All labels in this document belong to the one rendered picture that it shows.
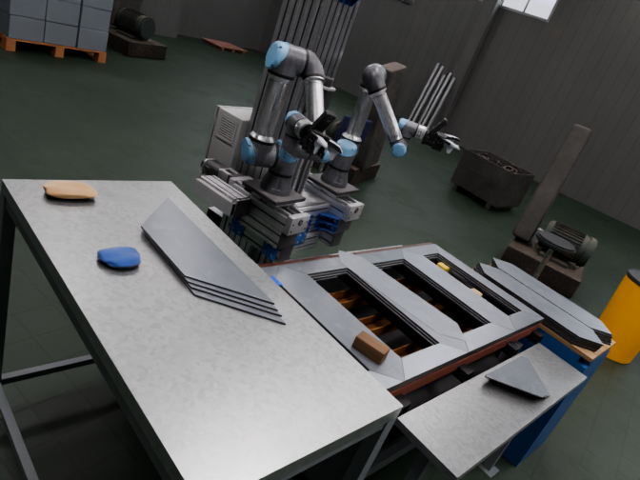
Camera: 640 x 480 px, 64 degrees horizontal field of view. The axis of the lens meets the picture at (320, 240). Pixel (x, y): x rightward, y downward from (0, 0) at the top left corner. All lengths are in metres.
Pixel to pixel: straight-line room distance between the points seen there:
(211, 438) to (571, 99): 11.22
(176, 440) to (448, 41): 12.13
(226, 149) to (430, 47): 10.50
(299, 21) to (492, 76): 10.00
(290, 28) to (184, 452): 1.97
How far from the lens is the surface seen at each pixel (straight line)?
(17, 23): 8.08
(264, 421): 1.19
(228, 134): 2.74
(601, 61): 11.89
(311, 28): 2.49
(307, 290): 2.09
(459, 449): 1.89
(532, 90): 12.07
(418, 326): 2.20
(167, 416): 1.15
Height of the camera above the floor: 1.88
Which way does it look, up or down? 24 degrees down
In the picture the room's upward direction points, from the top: 21 degrees clockwise
